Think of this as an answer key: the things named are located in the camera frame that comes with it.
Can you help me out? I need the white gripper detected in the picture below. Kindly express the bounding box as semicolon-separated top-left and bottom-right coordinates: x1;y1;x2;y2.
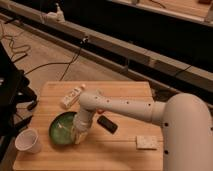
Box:
57;111;94;144

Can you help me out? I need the green ceramic bowl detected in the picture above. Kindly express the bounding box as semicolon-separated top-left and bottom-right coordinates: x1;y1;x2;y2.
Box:
49;111;76;145

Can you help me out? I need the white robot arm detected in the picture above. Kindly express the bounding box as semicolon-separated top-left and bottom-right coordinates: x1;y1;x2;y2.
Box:
68;91;213;171

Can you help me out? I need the black rectangular block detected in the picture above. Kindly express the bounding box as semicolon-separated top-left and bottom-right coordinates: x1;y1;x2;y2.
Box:
97;116;118;134

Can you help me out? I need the white tube with cap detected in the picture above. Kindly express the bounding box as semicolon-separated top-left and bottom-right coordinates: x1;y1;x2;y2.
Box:
60;84;86;109

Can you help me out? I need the orange carrot toy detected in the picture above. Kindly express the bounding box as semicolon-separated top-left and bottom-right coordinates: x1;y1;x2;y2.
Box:
97;109;104;114

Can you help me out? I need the white paper cup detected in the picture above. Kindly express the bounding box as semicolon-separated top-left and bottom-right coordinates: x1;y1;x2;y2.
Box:
15;128;42;154

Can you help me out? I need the black equipment stand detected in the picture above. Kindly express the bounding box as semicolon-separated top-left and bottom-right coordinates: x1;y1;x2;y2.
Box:
0;42;37;163

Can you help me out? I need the beige speckled sponge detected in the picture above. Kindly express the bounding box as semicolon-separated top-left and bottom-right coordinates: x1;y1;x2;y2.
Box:
136;135;158;150

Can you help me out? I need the white power strip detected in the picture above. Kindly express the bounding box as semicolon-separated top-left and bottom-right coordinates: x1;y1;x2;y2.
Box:
45;4;65;22

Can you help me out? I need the black floor cable left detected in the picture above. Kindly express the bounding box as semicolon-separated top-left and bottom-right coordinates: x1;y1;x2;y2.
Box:
0;20;88;82

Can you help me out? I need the long metal rail beam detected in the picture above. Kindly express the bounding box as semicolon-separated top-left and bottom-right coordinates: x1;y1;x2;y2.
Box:
0;0;213;93

